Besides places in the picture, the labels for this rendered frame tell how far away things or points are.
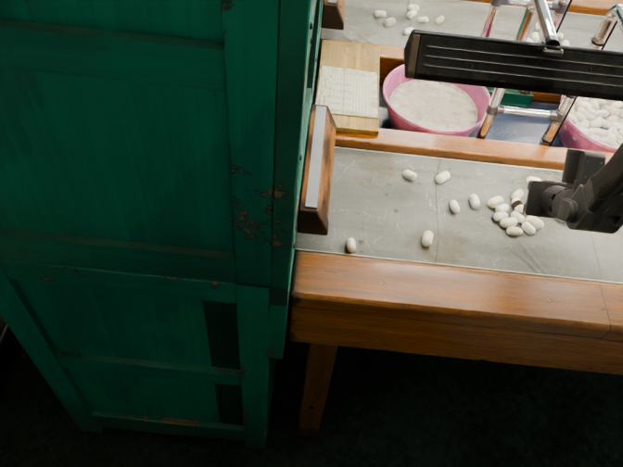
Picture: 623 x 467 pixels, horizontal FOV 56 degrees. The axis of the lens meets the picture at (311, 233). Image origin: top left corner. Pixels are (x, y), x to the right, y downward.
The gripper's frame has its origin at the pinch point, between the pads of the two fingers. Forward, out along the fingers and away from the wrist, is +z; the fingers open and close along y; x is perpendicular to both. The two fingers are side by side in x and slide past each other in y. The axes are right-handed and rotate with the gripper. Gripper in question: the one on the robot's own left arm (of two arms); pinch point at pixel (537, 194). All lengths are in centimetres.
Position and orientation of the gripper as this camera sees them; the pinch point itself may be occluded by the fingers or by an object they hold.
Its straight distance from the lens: 127.9
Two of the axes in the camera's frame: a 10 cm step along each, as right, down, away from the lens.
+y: -9.9, -1.1, -0.2
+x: -1.1, 9.7, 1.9
